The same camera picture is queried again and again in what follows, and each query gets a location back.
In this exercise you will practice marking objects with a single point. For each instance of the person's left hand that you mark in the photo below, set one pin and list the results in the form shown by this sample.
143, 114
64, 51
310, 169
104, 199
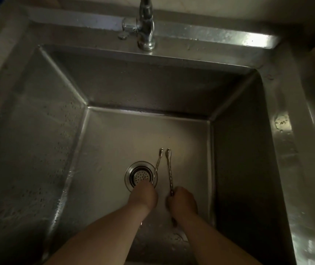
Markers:
143, 195

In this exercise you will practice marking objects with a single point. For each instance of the person's right hand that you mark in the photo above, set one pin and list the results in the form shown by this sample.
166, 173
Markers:
183, 203

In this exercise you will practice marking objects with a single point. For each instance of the person's right fingers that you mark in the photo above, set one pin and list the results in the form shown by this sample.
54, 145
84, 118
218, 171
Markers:
170, 203

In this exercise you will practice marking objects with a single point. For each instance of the slim metal utensil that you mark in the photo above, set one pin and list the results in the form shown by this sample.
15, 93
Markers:
157, 165

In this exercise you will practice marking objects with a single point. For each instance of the person's left forearm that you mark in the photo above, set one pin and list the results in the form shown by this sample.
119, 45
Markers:
99, 234

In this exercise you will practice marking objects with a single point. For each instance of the person's right forearm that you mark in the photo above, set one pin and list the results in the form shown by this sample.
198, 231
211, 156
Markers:
212, 240

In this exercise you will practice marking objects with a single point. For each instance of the round metal drain strainer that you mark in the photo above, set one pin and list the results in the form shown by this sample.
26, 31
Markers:
140, 176

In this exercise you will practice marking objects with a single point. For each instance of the stainless steel sink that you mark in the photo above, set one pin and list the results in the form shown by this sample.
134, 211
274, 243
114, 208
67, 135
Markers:
152, 135

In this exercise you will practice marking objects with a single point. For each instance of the chrome faucet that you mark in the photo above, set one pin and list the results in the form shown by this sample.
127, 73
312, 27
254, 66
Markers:
143, 24

